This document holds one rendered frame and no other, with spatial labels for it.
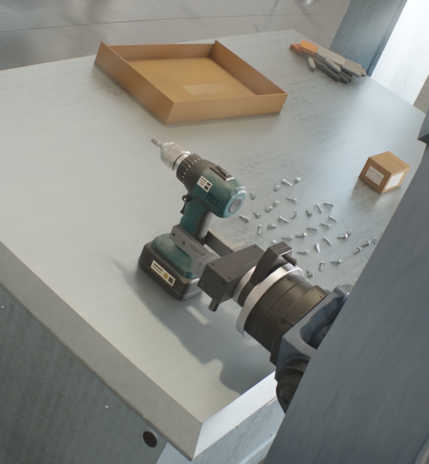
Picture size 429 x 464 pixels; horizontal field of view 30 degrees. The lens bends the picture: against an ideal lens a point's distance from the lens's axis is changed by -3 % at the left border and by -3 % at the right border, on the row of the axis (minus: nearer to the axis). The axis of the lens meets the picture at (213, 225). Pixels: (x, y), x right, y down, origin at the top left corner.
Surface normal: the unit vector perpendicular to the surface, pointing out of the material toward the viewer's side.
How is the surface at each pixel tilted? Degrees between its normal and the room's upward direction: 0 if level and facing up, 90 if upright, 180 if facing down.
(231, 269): 0
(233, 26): 0
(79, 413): 90
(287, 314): 51
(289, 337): 28
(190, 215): 91
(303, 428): 90
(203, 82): 0
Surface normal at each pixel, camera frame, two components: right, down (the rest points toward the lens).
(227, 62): -0.69, 0.16
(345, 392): -0.92, -0.40
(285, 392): -0.92, -0.18
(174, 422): -0.40, -0.07
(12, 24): 0.35, -0.78
